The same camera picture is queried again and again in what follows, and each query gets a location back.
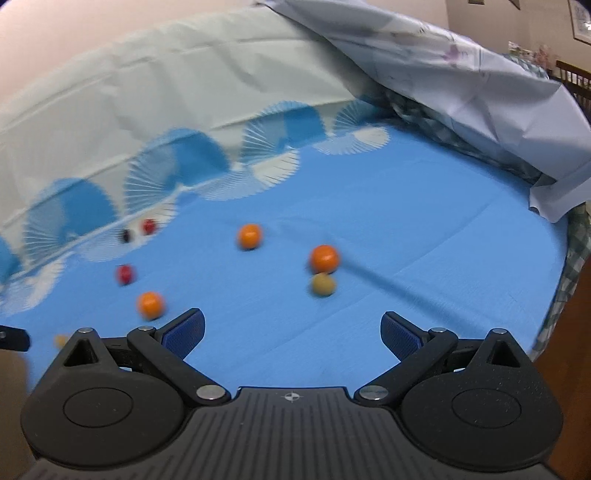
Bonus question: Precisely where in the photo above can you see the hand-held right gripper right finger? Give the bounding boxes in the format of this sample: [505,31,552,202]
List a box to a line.
[353,311,532,407]

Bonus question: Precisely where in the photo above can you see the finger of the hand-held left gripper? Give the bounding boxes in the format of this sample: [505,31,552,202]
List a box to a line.
[0,325,31,354]

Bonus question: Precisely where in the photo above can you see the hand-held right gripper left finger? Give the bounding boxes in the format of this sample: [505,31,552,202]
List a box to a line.
[58,308,232,407]

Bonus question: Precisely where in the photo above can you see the small orange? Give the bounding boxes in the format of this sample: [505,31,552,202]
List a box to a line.
[137,291,166,320]
[309,244,341,274]
[237,223,264,251]

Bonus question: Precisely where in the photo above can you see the yellowish round fruit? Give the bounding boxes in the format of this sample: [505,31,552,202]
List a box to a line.
[310,272,337,298]

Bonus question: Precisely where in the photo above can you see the blue fan-print bed sheet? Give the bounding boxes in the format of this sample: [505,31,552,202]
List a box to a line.
[0,4,572,395]

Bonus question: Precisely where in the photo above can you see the pale lilac quilt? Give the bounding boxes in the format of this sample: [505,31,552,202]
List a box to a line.
[255,0,591,225]

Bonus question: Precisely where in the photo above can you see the dark wooden chair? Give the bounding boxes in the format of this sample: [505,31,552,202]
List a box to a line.
[556,59,591,108]

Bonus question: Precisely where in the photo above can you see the pale floral decoration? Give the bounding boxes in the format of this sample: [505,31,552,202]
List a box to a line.
[507,41,556,71]

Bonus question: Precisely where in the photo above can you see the framed wall picture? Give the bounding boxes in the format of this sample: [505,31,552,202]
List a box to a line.
[567,0,591,45]

